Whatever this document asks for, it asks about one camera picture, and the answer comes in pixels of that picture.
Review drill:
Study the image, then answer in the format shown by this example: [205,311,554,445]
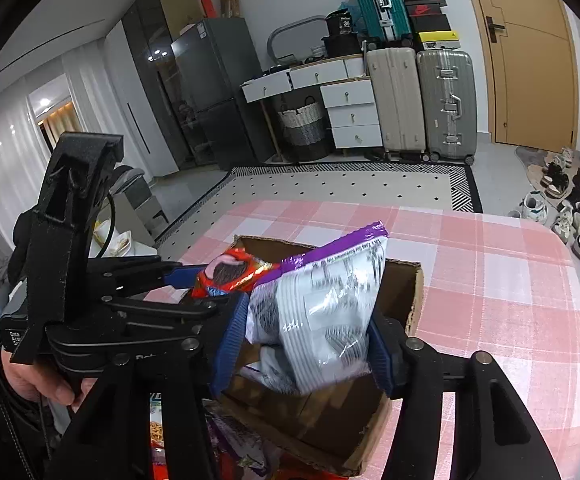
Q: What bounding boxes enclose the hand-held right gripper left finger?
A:
[45,292,251,480]

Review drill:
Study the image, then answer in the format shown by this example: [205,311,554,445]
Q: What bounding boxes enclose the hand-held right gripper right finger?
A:
[367,310,563,480]

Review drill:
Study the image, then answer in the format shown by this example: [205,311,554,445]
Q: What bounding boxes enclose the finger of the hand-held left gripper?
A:
[90,256,210,295]
[102,296,243,326]

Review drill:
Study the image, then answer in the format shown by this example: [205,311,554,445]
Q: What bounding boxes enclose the purple and white snack bag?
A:
[245,220,391,396]

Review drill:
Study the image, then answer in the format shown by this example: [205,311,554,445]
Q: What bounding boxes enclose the person's left forearm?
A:
[0,355,76,480]

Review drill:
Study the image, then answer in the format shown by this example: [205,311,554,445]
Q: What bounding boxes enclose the person's left hand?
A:
[0,347,98,408]

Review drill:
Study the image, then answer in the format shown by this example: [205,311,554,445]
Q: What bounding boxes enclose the dark jacket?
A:
[10,210,36,273]

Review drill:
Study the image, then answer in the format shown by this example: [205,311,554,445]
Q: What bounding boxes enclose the white snack packet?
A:
[240,345,301,396]

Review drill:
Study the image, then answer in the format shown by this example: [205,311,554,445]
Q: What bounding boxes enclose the white and grey appliance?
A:
[115,166,168,246]

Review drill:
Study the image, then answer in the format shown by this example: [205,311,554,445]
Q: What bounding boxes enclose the purple snack packet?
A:
[205,405,271,480]

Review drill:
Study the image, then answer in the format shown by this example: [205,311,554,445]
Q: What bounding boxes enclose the yellow snack packet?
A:
[149,391,171,453]

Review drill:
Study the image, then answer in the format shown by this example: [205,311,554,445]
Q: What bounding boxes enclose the white curtain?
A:
[0,50,121,261]

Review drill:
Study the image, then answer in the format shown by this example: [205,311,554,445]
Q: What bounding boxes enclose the pink checked tablecloth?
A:
[157,200,580,480]

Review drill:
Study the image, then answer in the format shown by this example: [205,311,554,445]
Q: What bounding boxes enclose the white dotted rug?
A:
[152,162,483,261]

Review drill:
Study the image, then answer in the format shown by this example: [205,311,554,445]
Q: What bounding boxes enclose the woven laundry basket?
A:
[276,101,332,161]

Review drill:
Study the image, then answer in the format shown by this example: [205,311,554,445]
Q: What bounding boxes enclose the dark grey refrigerator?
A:
[170,17,276,171]

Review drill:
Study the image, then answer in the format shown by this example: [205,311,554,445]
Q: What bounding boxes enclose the dark glass cabinet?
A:
[121,0,206,171]

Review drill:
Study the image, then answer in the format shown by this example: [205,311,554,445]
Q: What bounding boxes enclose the white desk with drawers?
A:
[241,55,383,161]

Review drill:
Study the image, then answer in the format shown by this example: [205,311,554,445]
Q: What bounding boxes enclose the grey doormat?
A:
[515,145,571,196]

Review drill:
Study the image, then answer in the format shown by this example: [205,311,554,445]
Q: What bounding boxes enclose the beige suitcase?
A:
[365,47,427,161]

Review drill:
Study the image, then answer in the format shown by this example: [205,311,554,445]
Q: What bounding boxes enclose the silver suitcase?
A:
[415,49,478,165]

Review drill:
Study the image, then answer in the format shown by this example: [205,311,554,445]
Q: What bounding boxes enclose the large cardboard box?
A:
[155,0,201,38]

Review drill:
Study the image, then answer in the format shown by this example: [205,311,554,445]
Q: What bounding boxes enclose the black storage bin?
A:
[321,35,363,58]

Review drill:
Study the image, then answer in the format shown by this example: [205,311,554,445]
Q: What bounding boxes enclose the black bucket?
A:
[326,10,358,38]

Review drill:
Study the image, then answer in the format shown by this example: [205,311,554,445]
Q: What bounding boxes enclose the black and yellow box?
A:
[416,30,460,51]

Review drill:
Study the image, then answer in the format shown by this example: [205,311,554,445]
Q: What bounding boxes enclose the wooden door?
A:
[457,0,578,148]

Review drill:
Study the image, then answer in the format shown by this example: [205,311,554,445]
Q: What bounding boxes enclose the teal suitcase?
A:
[346,0,413,45]

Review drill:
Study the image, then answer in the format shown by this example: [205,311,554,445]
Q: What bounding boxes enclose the grey oval frame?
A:
[267,16,328,66]

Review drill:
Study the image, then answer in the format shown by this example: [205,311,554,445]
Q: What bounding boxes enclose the dark door handle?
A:
[485,16,506,43]

